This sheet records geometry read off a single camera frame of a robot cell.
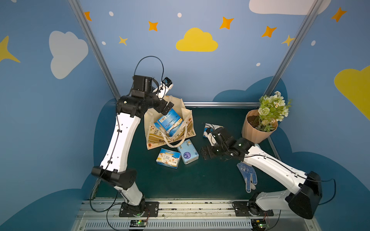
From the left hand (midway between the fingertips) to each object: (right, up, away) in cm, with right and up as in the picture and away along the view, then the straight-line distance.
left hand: (166, 96), depth 69 cm
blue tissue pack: (-1, -13, +21) cm, 25 cm away
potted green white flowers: (+57, -13, +23) cm, 62 cm away
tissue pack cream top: (+26, -17, +35) cm, 47 cm away
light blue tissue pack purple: (+11, -32, +21) cm, 40 cm away
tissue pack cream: (-1, -35, +17) cm, 39 cm away
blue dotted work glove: (+47, -44, +17) cm, 66 cm away
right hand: (+22, -27, +10) cm, 36 cm away
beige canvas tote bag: (-9, -22, +18) cm, 30 cm away
